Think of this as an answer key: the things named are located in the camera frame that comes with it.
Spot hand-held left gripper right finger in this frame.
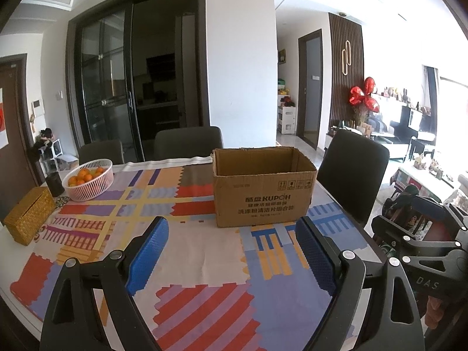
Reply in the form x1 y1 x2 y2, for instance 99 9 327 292
295 216 426 351

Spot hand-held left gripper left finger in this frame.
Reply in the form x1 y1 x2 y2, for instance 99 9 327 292
39 216 170 351

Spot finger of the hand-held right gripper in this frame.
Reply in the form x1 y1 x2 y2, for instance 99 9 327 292
371 215 468 264

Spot brown cardboard box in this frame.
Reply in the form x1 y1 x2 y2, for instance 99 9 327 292
213 147 318 228

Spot person's right hand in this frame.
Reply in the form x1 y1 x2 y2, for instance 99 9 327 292
424 294 456 324

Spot black bag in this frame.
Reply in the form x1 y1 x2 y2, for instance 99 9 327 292
382 186 445 242

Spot colourful patterned table mat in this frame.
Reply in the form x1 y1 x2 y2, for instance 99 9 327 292
9 155 384 342

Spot dark grey dining chair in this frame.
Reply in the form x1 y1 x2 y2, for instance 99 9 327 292
78 140 125 165
154 126 223 161
317 129 390 227

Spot white slatted basket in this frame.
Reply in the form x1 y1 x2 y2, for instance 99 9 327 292
61 159 114 202

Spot pile of oranges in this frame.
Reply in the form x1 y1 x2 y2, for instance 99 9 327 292
68 167 106 187

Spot dark jar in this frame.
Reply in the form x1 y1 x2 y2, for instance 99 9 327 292
46 172 66 198

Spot woven wicker tissue box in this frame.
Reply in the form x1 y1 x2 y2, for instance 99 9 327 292
4 186 56 246

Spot red foil balloons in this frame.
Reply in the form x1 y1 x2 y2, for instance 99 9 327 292
348 77 380 113

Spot white storage shelf with toys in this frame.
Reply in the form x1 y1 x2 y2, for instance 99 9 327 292
277 95 297 135

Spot black plush toy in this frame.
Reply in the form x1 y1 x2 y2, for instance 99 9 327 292
35 128 55 154

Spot grey interior door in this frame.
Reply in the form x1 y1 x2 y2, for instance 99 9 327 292
297 28 323 150

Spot black framed glass sliding door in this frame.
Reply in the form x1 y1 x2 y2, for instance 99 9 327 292
66 0 211 154

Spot brown wooden door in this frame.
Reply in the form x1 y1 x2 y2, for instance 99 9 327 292
0 54 39 187

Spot red and white door poster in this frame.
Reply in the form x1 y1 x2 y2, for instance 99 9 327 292
0 88 8 147

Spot gold wall ornament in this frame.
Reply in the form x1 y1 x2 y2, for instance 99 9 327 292
341 42 352 75

